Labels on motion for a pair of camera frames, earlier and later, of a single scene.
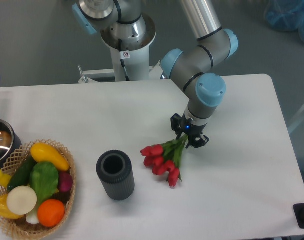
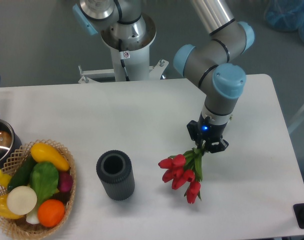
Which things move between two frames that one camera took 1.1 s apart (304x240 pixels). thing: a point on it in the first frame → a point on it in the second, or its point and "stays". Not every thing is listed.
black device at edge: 303,214 stays
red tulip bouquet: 165,158 → 180,169
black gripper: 190,129 → 206,130
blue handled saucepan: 6,140 stays
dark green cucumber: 21,176 stays
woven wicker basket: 19,227 stays
